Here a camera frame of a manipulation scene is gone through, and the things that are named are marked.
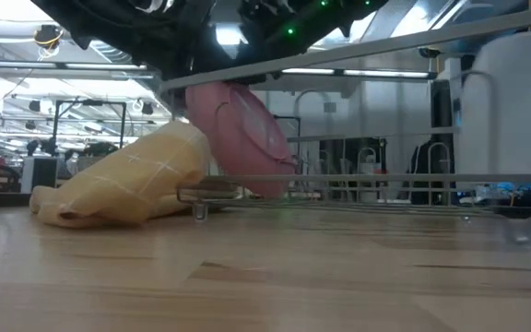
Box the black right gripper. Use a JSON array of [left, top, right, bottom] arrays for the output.
[[232, 0, 389, 87]]

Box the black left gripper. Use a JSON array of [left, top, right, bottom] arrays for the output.
[[122, 0, 220, 82]]

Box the pink plate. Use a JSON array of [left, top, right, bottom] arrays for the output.
[[184, 81, 298, 199]]

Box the yellow checked dish cloth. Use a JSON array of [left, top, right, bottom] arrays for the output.
[[29, 120, 213, 230]]

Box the grey wire dish rack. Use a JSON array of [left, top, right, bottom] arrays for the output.
[[158, 5, 531, 245]]

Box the white cabinet box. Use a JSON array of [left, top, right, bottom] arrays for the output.
[[20, 155, 59, 194]]

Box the white plastic utensil holder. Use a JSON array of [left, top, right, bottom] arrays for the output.
[[453, 30, 531, 179]]

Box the hanging black camera yellow cable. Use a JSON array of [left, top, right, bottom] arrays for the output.
[[33, 25, 65, 61]]

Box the black metal gantry frame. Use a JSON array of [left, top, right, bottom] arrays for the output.
[[52, 98, 127, 149]]

